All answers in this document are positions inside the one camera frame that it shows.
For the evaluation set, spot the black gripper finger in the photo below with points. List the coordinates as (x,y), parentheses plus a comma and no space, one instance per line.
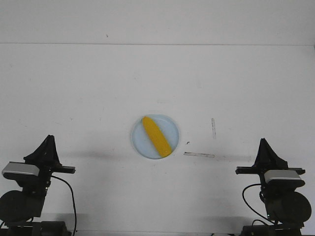
(267,159)
(45,154)

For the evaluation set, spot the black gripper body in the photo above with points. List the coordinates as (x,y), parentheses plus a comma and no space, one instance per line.
(258,171)
(45,175)

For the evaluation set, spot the light blue round plate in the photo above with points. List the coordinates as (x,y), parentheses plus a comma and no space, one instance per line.
(141,141)

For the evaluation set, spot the yellow corn cob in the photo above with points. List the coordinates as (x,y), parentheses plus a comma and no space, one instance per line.
(156,136)

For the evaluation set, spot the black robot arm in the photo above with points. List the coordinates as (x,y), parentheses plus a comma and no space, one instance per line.
(286,209)
(18,208)

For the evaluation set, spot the vertical tape strip on table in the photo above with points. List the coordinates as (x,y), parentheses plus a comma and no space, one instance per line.
(213,125)

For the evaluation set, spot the horizontal tape strip on table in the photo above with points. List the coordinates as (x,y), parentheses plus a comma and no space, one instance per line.
(199,154)

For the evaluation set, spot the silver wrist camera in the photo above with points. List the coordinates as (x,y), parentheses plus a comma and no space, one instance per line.
(18,168)
(283,178)

